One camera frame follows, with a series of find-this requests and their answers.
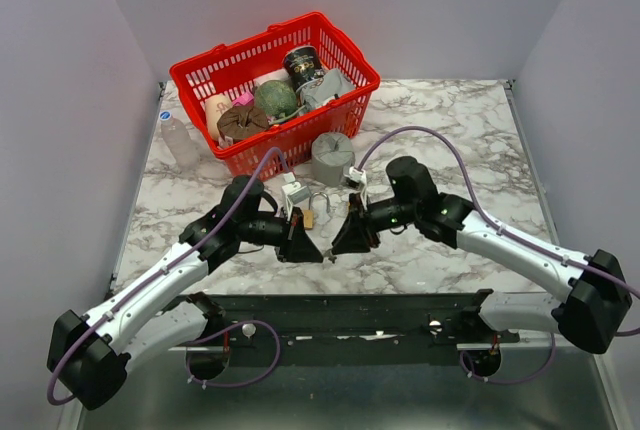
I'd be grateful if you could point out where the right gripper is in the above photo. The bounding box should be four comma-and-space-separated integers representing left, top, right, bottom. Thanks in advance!
331, 192, 419, 256

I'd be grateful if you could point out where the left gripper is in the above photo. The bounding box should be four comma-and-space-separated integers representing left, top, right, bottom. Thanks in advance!
238, 206, 324, 265

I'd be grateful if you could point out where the brass padlock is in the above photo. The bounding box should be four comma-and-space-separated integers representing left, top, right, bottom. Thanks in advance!
302, 192, 331, 230

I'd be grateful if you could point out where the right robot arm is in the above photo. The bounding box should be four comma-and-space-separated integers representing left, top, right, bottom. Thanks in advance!
328, 156, 632, 354

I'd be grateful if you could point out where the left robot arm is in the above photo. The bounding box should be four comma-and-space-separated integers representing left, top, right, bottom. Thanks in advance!
46, 173, 323, 410

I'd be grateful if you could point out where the grey taped cylinder roll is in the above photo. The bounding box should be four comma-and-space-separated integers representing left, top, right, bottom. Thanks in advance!
311, 132, 355, 187

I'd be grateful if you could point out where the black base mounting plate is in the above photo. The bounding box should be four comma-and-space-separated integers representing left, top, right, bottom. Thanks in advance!
102, 291, 531, 369

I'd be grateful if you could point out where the brown fabric pouch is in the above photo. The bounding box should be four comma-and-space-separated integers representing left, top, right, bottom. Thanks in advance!
217, 104, 270, 143

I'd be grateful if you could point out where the green round melon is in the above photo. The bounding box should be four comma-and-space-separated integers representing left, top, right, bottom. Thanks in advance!
254, 80, 298, 119

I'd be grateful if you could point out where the grey wrapped bundle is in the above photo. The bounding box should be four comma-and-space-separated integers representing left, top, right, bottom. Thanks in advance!
299, 68, 355, 111

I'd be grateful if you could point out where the pink small box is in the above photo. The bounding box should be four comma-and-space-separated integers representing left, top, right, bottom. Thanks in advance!
232, 92, 254, 106

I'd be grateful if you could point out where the red plastic shopping basket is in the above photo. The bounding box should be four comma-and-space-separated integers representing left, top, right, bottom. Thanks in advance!
169, 12, 381, 179

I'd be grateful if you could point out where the clear plastic water bottle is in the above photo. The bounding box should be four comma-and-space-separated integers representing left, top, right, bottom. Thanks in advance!
159, 111, 200, 170

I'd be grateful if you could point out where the black printed can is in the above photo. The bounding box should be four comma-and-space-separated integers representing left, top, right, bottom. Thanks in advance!
283, 45, 326, 94

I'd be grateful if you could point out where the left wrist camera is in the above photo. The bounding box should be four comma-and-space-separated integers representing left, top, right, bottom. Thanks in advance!
281, 172, 311, 214

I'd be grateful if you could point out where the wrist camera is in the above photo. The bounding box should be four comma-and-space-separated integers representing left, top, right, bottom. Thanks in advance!
344, 166, 368, 200
281, 172, 311, 214

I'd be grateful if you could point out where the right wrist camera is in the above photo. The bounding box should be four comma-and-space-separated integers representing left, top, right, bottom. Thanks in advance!
344, 166, 368, 200

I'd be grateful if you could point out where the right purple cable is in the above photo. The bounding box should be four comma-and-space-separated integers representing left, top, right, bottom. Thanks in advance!
357, 125, 640, 385

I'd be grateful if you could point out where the purple cable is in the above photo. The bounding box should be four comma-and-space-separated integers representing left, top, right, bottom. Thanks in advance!
46, 147, 291, 407
357, 125, 640, 385

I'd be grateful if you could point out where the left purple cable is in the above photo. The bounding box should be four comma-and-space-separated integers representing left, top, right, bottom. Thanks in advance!
46, 147, 291, 407

